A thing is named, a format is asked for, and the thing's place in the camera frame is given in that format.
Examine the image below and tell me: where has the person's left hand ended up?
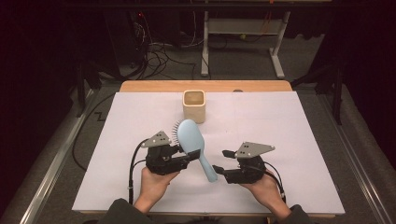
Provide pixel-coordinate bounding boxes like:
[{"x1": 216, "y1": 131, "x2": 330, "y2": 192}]
[{"x1": 134, "y1": 166, "x2": 182, "y2": 215}]

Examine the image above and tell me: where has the beige square cup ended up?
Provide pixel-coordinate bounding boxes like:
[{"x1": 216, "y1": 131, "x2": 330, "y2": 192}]
[{"x1": 181, "y1": 89, "x2": 206, "y2": 125}]

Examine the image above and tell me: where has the white metal desk frame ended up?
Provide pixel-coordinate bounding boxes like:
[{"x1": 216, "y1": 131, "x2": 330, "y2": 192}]
[{"x1": 200, "y1": 10, "x2": 292, "y2": 80}]

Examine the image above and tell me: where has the black metal stand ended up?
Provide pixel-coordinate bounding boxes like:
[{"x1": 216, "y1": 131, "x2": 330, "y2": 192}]
[
  {"x1": 290, "y1": 60, "x2": 347, "y2": 126},
  {"x1": 75, "y1": 59, "x2": 103, "y2": 119}
]

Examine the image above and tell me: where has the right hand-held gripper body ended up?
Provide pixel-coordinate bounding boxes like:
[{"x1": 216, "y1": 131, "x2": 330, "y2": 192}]
[{"x1": 222, "y1": 141, "x2": 276, "y2": 185}]

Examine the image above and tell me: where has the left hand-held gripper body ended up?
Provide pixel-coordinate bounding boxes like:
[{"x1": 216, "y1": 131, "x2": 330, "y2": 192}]
[{"x1": 141, "y1": 130, "x2": 191, "y2": 176}]

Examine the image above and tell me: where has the tangle of floor cables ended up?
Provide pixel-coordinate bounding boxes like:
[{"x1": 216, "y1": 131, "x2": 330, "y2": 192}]
[{"x1": 134, "y1": 12, "x2": 198, "y2": 80}]

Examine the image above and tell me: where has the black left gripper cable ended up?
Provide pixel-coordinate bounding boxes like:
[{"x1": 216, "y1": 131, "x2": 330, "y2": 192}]
[{"x1": 127, "y1": 138, "x2": 151, "y2": 206}]

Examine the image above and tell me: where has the long black floor cable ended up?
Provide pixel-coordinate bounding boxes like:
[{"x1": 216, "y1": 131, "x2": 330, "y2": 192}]
[{"x1": 71, "y1": 92, "x2": 117, "y2": 172}]

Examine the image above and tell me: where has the orange cable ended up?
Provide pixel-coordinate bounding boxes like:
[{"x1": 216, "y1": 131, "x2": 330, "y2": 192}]
[{"x1": 261, "y1": 11, "x2": 273, "y2": 35}]

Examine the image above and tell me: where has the aluminium floor rail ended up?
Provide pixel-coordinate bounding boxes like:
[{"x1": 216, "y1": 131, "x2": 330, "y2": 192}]
[
  {"x1": 317, "y1": 91, "x2": 396, "y2": 224},
  {"x1": 1, "y1": 88, "x2": 101, "y2": 224}
]

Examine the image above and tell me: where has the light blue hairbrush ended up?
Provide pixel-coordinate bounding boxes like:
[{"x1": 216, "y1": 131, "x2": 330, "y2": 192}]
[{"x1": 171, "y1": 119, "x2": 219, "y2": 184}]

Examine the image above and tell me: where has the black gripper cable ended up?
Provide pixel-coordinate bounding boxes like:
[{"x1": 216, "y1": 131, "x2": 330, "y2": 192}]
[
  {"x1": 263, "y1": 161, "x2": 287, "y2": 203},
  {"x1": 127, "y1": 138, "x2": 151, "y2": 206}
]

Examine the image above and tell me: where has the white table sheet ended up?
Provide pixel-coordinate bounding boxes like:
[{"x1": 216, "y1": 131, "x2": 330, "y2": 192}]
[{"x1": 72, "y1": 91, "x2": 346, "y2": 216}]

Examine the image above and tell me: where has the dark equipment rack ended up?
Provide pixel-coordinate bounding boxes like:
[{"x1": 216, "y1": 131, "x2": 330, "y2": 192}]
[{"x1": 104, "y1": 8, "x2": 151, "y2": 68}]

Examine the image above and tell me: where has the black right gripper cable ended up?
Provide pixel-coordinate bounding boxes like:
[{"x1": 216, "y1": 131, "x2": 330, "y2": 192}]
[{"x1": 263, "y1": 161, "x2": 287, "y2": 203}]

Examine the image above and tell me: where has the wooden table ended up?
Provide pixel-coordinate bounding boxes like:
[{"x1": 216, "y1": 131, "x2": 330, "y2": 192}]
[{"x1": 78, "y1": 79, "x2": 337, "y2": 218}]

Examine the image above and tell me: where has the person's right hand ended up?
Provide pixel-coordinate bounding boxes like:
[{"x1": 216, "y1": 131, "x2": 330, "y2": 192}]
[{"x1": 241, "y1": 169, "x2": 292, "y2": 223}]

